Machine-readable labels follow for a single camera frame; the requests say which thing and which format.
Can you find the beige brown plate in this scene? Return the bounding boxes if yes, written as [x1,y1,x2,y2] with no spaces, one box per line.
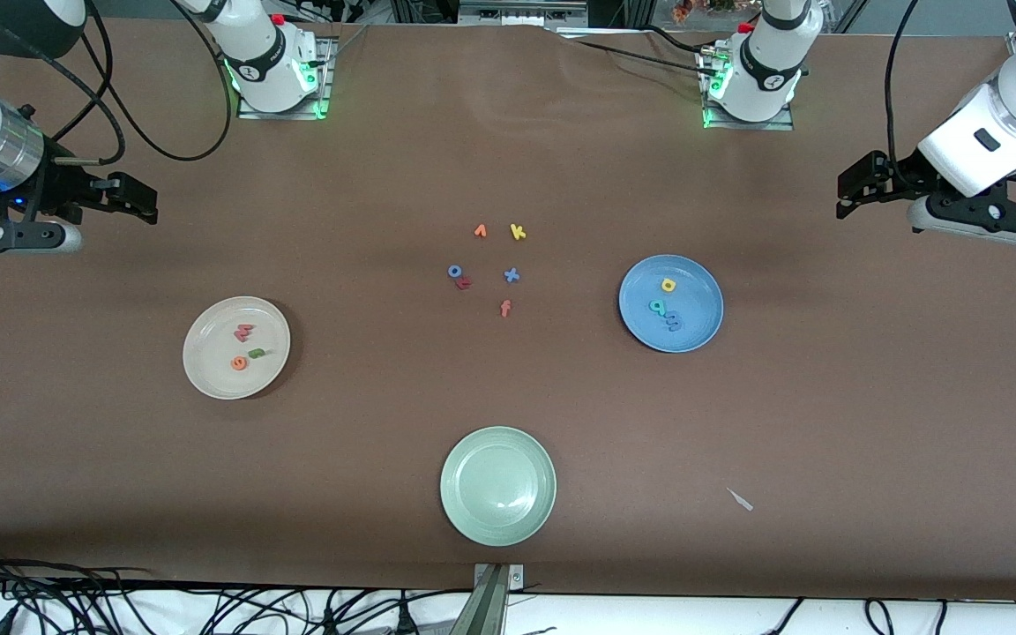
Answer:
[183,296,292,400]

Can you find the blue plate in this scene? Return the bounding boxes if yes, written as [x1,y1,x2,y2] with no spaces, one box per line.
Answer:
[618,254,725,354]

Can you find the brown table cover sheet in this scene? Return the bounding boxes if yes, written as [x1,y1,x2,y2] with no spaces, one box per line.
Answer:
[0,18,1016,601]

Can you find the green plate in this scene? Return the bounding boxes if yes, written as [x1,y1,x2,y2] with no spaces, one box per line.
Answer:
[439,426,557,548]

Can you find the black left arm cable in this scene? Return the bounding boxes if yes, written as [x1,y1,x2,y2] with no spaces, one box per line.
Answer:
[885,0,923,182]

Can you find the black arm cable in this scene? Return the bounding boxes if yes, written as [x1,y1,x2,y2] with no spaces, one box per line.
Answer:
[885,0,923,182]
[49,0,234,168]

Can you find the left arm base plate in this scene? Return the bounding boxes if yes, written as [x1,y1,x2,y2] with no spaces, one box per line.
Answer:
[702,49,796,131]

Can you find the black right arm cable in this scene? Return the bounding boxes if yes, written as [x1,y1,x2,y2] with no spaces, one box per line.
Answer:
[49,0,234,168]

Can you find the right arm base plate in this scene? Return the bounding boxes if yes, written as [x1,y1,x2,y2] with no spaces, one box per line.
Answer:
[236,35,334,120]

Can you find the black cable on table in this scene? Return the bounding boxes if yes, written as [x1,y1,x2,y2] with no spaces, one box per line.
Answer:
[552,26,712,76]

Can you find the aluminium frame structure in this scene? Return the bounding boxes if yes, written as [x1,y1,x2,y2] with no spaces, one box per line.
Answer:
[458,0,588,26]

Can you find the tangled black floor cables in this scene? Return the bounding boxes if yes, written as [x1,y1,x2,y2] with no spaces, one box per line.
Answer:
[0,542,474,635]

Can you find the metal camera post bracket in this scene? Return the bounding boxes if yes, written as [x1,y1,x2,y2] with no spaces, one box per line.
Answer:
[451,563,525,635]

